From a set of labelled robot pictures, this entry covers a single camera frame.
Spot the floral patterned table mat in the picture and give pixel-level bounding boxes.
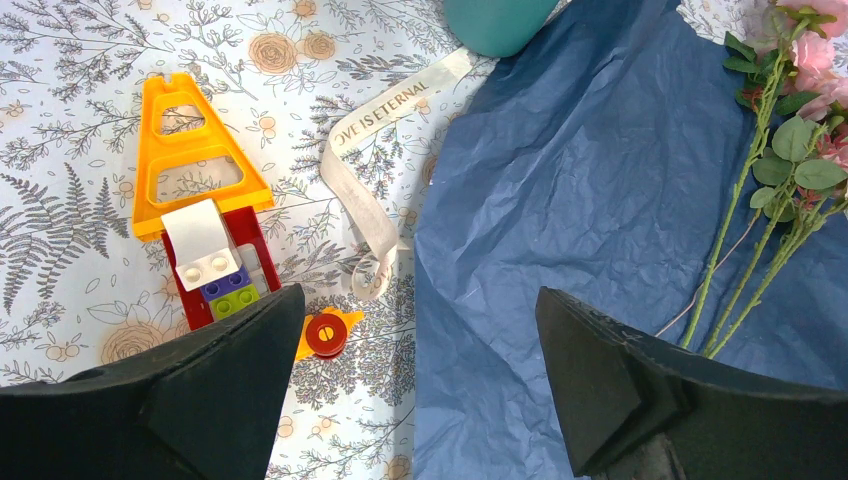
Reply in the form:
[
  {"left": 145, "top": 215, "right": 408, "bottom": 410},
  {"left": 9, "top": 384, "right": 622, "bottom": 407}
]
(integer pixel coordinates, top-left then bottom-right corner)
[{"left": 0, "top": 0, "right": 848, "bottom": 480}]

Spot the yellow red toy block car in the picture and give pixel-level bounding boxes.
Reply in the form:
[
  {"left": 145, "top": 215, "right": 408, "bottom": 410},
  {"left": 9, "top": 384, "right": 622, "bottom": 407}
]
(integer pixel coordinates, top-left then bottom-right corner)
[{"left": 132, "top": 73, "right": 282, "bottom": 330}]

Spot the pink flowers bunch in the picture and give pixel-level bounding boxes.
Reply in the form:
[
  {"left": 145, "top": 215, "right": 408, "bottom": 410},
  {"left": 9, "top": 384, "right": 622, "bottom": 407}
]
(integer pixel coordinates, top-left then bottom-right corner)
[{"left": 682, "top": 1, "right": 847, "bottom": 359}]

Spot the teal ceramic vase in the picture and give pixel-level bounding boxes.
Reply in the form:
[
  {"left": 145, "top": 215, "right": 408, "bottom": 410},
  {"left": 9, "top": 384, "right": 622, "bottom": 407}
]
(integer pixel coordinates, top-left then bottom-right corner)
[{"left": 443, "top": 0, "right": 559, "bottom": 58}]

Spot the blue wrapping paper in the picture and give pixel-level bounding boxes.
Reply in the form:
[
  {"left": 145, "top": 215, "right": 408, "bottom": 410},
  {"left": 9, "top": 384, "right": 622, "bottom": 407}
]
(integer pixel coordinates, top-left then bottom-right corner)
[{"left": 411, "top": 0, "right": 848, "bottom": 480}]

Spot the cream ribbon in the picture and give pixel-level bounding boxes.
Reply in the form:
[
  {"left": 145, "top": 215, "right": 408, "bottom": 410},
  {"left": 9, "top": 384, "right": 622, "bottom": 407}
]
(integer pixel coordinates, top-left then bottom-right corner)
[{"left": 319, "top": 47, "right": 474, "bottom": 300}]

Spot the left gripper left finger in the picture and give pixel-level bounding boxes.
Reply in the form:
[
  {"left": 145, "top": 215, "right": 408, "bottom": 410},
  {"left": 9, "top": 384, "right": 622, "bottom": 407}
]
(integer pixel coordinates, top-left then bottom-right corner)
[{"left": 1, "top": 285, "right": 305, "bottom": 479}]

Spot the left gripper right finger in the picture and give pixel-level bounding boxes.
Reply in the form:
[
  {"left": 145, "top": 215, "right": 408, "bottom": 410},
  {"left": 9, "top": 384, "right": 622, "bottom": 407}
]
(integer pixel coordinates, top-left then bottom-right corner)
[{"left": 535, "top": 287, "right": 847, "bottom": 479}]

